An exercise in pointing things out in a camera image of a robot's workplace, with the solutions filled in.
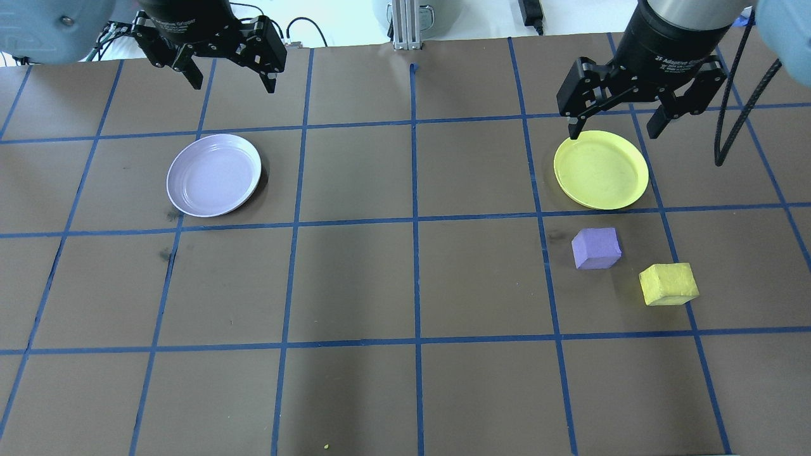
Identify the purple foam block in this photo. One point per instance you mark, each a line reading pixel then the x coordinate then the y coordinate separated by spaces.
pixel 595 250

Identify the yellow foam block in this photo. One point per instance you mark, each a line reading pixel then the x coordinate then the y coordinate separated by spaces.
pixel 668 285

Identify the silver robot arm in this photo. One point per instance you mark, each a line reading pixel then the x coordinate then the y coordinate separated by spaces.
pixel 38 25
pixel 789 31

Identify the yellow plate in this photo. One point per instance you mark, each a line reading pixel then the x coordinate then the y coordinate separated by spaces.
pixel 602 174

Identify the small black power adapter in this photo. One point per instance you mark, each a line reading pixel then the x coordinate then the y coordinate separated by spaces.
pixel 529 9

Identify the purple plate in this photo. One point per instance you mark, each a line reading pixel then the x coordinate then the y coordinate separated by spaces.
pixel 212 174

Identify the aluminium profile post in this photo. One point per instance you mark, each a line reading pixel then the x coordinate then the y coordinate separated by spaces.
pixel 405 28

